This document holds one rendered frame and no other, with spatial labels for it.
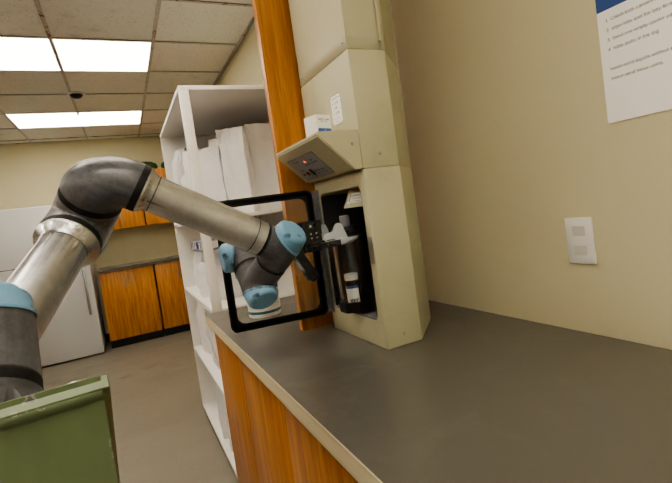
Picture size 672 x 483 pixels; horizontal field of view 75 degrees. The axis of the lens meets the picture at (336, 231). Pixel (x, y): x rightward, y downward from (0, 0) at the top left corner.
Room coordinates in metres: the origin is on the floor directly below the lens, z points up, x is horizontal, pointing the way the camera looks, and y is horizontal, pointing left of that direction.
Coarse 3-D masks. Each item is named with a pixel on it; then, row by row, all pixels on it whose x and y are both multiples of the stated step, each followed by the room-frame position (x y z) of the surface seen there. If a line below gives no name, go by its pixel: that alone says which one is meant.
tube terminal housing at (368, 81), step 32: (352, 64) 1.12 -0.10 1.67; (384, 64) 1.16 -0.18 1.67; (320, 96) 1.28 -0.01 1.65; (352, 96) 1.12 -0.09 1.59; (384, 96) 1.15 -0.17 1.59; (352, 128) 1.14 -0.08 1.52; (384, 128) 1.15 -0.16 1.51; (384, 160) 1.14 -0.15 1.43; (320, 192) 1.36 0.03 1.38; (384, 192) 1.13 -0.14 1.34; (384, 224) 1.13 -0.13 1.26; (416, 224) 1.31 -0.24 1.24; (384, 256) 1.12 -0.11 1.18; (416, 256) 1.23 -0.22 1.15; (384, 288) 1.12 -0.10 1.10; (416, 288) 1.17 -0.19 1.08; (352, 320) 1.28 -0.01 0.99; (384, 320) 1.11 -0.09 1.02; (416, 320) 1.15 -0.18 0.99
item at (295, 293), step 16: (240, 208) 1.32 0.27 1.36; (256, 208) 1.33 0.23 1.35; (272, 208) 1.35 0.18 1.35; (288, 208) 1.36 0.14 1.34; (304, 208) 1.37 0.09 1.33; (272, 224) 1.34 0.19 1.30; (288, 272) 1.35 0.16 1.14; (240, 288) 1.31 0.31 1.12; (288, 288) 1.35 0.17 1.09; (304, 288) 1.36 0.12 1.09; (240, 304) 1.31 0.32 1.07; (272, 304) 1.33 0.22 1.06; (288, 304) 1.35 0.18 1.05; (304, 304) 1.36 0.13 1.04; (240, 320) 1.31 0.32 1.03; (256, 320) 1.32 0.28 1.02
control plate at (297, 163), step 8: (312, 152) 1.16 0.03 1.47; (296, 160) 1.27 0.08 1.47; (304, 160) 1.24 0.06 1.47; (312, 160) 1.20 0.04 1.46; (320, 160) 1.17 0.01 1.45; (296, 168) 1.32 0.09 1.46; (304, 168) 1.29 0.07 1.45; (312, 168) 1.25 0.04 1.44; (320, 168) 1.22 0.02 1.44; (328, 168) 1.19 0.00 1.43; (304, 176) 1.34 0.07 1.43; (312, 176) 1.30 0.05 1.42; (320, 176) 1.27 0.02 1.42
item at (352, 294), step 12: (360, 240) 1.21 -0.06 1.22; (336, 252) 1.21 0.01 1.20; (348, 252) 1.19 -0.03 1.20; (360, 252) 1.20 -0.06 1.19; (336, 264) 1.22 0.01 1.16; (348, 264) 1.19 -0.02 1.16; (360, 264) 1.20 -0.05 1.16; (348, 276) 1.20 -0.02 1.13; (360, 276) 1.20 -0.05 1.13; (348, 288) 1.20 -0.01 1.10; (360, 288) 1.20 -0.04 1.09; (348, 300) 1.20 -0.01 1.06; (360, 300) 1.19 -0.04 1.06
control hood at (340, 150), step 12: (324, 132) 1.07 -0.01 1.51; (336, 132) 1.09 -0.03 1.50; (348, 132) 1.10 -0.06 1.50; (300, 144) 1.17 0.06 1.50; (312, 144) 1.12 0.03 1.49; (324, 144) 1.08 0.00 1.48; (336, 144) 1.08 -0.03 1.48; (348, 144) 1.10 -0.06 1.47; (276, 156) 1.34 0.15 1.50; (288, 156) 1.28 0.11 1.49; (324, 156) 1.14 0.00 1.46; (336, 156) 1.10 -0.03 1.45; (348, 156) 1.10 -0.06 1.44; (360, 156) 1.11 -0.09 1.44; (336, 168) 1.16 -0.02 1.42; (348, 168) 1.12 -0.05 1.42; (360, 168) 1.11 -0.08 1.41; (312, 180) 1.34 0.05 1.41
